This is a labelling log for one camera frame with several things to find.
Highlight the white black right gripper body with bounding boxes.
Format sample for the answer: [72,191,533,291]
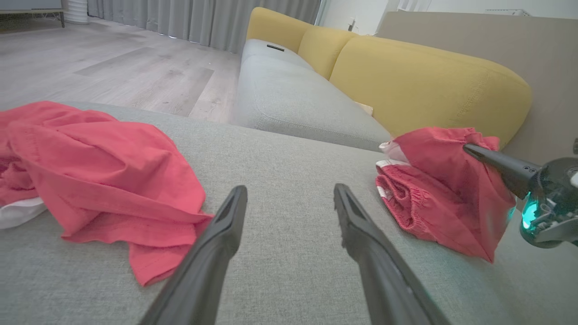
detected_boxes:
[518,155,578,250]

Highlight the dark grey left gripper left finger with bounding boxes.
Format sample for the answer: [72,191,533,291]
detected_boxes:
[138,185,248,325]

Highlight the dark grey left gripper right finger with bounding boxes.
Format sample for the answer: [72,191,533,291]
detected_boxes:
[333,183,452,325]

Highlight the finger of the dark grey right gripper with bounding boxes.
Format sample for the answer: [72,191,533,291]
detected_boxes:
[462,143,541,200]

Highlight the red shorts with white trim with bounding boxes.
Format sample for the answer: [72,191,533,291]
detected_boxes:
[375,126,518,264]

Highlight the red white number 23 jersey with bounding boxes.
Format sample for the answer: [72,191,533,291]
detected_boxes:
[0,101,214,288]

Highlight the beige partition panel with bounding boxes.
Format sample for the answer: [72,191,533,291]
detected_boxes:
[376,11,578,168]

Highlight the white box device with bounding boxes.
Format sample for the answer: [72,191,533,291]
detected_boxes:
[485,8,530,17]

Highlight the white slatted shutter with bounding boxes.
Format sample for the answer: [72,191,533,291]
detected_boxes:
[397,0,432,12]

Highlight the grey sofa seat cushion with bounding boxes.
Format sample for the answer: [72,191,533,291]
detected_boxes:
[241,38,315,71]
[233,55,392,152]

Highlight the small yellow sofa backrest cushion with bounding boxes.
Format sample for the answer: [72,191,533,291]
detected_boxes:
[297,26,358,81]

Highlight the grey pleated curtain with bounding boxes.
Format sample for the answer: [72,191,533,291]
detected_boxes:
[87,0,322,54]

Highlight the yellow sofa end armrest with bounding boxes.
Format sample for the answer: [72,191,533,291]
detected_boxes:
[246,7,315,54]

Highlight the white ribbed plant pot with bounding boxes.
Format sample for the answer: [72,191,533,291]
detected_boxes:
[63,0,90,25]

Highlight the grey low television cabinet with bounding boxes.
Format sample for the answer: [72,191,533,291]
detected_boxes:
[0,0,66,28]

